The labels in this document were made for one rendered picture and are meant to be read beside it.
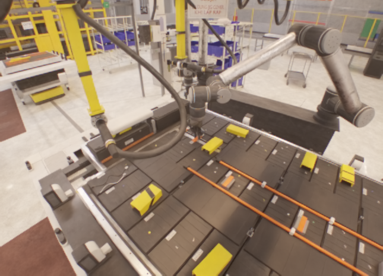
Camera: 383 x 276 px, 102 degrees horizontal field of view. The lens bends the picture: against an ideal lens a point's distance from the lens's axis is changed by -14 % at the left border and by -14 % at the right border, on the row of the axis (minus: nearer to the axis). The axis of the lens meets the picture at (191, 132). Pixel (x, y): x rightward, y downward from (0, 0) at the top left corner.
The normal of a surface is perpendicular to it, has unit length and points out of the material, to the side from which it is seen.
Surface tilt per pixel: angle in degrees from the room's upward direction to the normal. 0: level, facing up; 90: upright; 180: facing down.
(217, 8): 90
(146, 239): 0
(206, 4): 90
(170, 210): 0
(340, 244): 0
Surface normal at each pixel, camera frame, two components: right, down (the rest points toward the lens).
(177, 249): 0.00, -0.82
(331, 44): 0.18, 0.57
